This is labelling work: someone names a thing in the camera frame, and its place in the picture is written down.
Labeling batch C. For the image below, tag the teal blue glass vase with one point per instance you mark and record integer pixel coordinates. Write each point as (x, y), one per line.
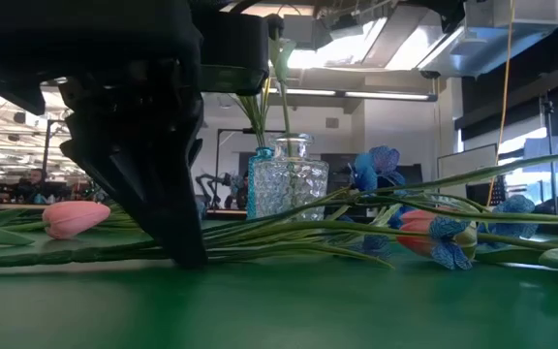
(258, 184)

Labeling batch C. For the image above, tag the pale pink tulip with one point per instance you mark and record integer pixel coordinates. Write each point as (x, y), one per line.
(75, 218)

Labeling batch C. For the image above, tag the clear textured glass vase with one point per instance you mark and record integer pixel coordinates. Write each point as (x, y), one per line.
(288, 189)

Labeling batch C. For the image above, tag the dark purple tulip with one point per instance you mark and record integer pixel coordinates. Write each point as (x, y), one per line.
(281, 58)

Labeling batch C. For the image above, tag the black background robot arm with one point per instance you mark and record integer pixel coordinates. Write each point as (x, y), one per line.
(206, 181)

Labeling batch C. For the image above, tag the person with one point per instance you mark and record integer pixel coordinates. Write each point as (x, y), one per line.
(37, 181)

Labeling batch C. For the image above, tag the grey cabinet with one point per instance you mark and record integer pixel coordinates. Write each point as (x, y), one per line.
(337, 165)

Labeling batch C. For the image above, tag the green table mat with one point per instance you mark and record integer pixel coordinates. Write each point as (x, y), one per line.
(279, 315)

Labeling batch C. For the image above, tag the black upright panel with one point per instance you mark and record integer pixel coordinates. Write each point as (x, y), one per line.
(412, 172)

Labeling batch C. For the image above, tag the white whiteboard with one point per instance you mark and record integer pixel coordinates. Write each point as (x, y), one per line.
(463, 165)

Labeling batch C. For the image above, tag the black equipment cart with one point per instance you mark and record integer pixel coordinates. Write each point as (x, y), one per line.
(477, 194)

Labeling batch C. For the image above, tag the black light stand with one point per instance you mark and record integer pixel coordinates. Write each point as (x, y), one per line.
(546, 104)

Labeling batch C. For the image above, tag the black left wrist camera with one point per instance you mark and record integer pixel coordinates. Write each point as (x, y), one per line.
(235, 53)

